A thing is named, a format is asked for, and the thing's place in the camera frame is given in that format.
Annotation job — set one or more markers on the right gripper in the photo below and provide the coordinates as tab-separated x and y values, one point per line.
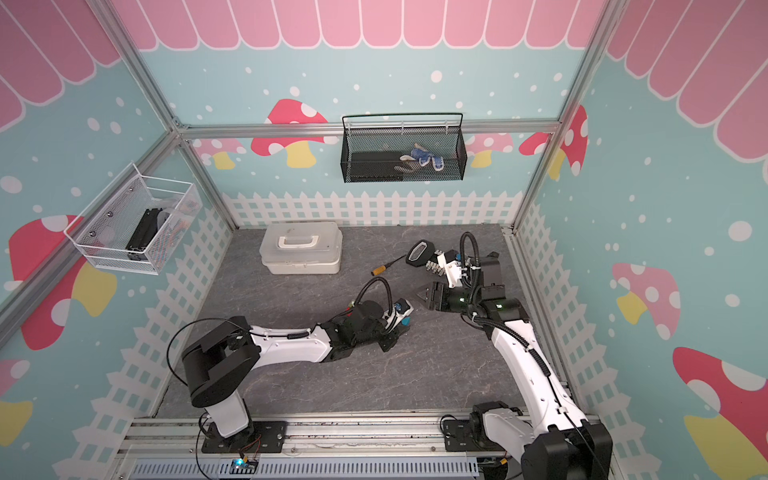
433	294

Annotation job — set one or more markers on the black wire wall basket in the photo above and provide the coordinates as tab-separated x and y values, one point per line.
373	144

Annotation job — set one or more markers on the black box in white basket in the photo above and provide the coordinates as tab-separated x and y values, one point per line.
149	225

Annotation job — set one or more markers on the small wooden-handled screwdriver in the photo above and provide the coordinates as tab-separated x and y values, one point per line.
381	269

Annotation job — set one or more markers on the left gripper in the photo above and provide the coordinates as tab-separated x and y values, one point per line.
391	338

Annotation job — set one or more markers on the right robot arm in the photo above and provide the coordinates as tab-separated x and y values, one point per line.
554	439

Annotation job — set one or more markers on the blue white item in basket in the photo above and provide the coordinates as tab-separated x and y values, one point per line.
419	158

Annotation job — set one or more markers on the white wire wall basket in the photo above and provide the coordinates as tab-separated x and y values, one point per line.
102	230

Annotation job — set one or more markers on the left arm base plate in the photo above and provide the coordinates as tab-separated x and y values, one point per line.
259	437

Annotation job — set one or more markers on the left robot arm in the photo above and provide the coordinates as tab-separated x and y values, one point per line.
216	364

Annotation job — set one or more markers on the white plastic storage box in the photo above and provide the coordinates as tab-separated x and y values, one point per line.
302	248

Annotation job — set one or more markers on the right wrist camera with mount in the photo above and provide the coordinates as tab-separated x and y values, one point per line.
462	268

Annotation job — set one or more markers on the small green-lit circuit board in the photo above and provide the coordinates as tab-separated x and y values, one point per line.
243	466

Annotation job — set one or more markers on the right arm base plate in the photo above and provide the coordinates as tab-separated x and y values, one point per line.
463	435

